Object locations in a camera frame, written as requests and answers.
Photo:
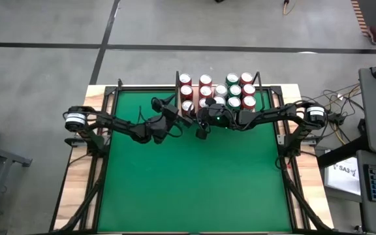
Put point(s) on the wooden shelf black frame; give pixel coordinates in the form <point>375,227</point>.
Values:
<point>196,98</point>

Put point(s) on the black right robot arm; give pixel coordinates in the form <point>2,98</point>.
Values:
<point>273,114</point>

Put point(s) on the red Fanta strawberry can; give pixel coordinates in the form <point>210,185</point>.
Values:
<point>246,77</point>
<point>249,102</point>
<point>249,89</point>
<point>206,91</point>
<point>202,102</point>
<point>205,79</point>

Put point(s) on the green table mat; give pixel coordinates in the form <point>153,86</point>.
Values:
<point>191,182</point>

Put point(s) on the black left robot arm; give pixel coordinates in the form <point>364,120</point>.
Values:
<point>122,125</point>

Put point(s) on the white SA3 sign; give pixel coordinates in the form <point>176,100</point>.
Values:
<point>341,179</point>

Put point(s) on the red Coca-Cola Zero can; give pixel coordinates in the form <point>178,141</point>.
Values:
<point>188,106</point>
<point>186,91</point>

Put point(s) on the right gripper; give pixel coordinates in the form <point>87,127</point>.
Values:
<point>215,117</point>

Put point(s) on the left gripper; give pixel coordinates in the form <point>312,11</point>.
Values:
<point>163,124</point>

